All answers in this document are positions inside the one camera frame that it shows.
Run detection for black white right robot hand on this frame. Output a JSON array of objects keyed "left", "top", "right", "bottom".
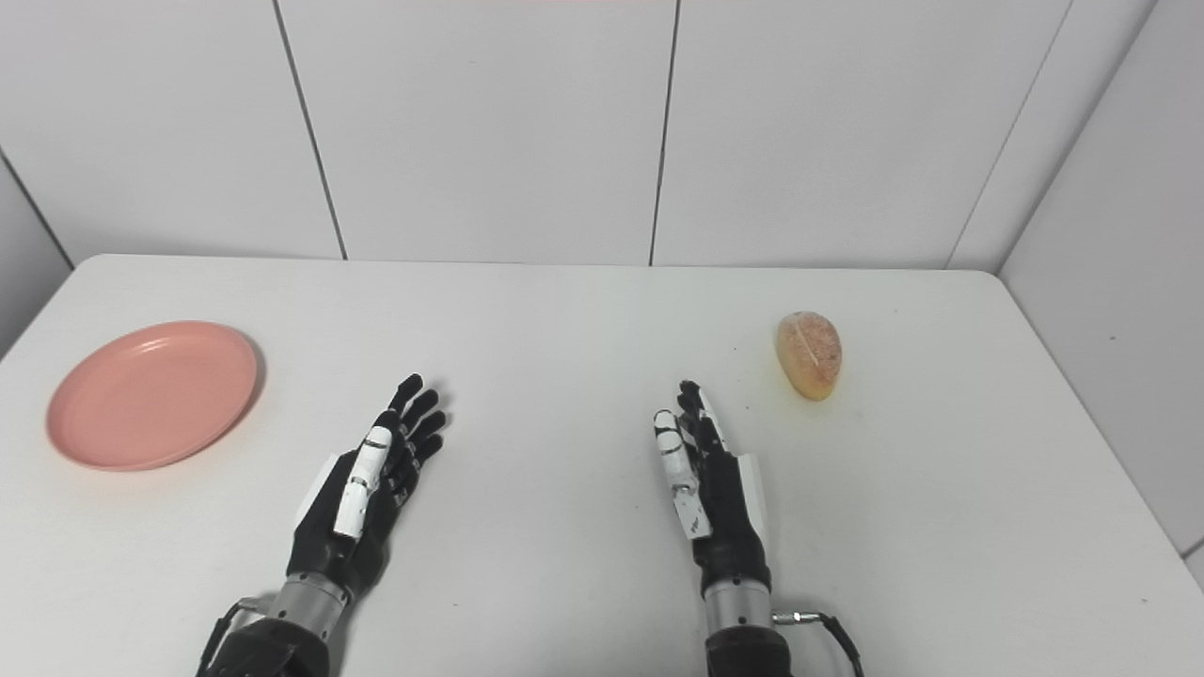
[{"left": 653, "top": 380, "right": 774, "bottom": 596}]

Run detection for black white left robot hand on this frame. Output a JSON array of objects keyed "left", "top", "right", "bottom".
[{"left": 285, "top": 373, "right": 449, "bottom": 596}]

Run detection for oval bread roll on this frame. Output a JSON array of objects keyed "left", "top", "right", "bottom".
[{"left": 774, "top": 311, "right": 843, "bottom": 401}]

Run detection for pink round plate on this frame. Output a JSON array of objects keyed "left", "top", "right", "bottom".
[{"left": 46, "top": 321, "right": 259, "bottom": 472}]

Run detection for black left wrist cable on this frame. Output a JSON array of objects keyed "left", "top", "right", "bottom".
[{"left": 199, "top": 600, "right": 253, "bottom": 677}]

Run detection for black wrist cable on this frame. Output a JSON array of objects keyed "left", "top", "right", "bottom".
[
  {"left": 773, "top": 609, "right": 864, "bottom": 677},
  {"left": 199, "top": 600, "right": 253, "bottom": 677}
]

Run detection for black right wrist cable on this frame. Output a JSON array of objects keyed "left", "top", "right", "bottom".
[{"left": 773, "top": 609, "right": 864, "bottom": 677}]

